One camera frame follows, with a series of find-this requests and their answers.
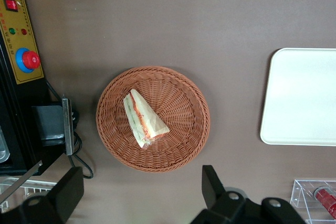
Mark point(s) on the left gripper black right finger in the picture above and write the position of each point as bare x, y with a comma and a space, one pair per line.
218, 200

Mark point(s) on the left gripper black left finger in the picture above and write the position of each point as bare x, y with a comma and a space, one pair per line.
65, 195

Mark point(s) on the triangle sandwich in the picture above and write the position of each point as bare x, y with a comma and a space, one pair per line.
147, 119

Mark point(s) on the round brown wicker basket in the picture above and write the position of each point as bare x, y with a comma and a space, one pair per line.
183, 119

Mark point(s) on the beige plastic tray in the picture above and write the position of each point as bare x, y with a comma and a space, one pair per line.
302, 98

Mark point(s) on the black box with metal plate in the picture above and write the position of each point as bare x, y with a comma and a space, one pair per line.
48, 124

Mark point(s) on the steel pan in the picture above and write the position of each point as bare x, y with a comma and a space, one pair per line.
3, 145

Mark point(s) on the clear acrylic bottle rack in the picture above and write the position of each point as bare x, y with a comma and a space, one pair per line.
302, 195

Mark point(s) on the black machine with yellow panel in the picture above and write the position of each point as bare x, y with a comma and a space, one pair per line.
15, 119

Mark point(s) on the red cola bottle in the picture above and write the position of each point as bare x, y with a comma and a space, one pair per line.
326, 201

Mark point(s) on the red emergency stop button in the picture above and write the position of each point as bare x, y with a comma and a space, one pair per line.
29, 60

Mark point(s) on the red indicator light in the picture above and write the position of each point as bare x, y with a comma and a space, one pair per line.
23, 31

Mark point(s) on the green indicator light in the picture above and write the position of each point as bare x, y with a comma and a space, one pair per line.
11, 31

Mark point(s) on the red rocker switch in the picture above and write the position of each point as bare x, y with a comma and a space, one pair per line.
11, 4

